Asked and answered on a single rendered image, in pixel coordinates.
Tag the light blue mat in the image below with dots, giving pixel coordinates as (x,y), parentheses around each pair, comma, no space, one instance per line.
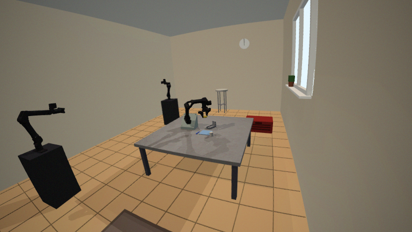
(205,132)

